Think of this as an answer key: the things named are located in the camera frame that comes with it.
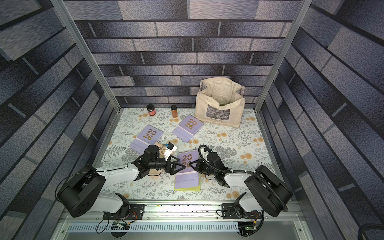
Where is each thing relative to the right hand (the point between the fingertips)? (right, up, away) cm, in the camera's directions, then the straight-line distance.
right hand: (188, 164), depth 85 cm
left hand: (-3, +1, -5) cm, 6 cm away
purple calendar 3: (0, -7, -2) cm, 8 cm away
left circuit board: (-33, -26, -14) cm, 45 cm away
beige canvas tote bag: (+25, +41, +29) cm, 56 cm away
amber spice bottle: (-12, +33, +25) cm, 43 cm away
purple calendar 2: (-1, +20, +22) cm, 29 cm away
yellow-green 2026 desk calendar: (+2, -13, -4) cm, 13 cm away
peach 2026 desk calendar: (-16, -3, -9) cm, 19 cm away
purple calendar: (-28, +14, +18) cm, 37 cm away
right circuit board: (+28, -27, -15) cm, 42 cm away
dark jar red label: (-30, +35, +26) cm, 53 cm away
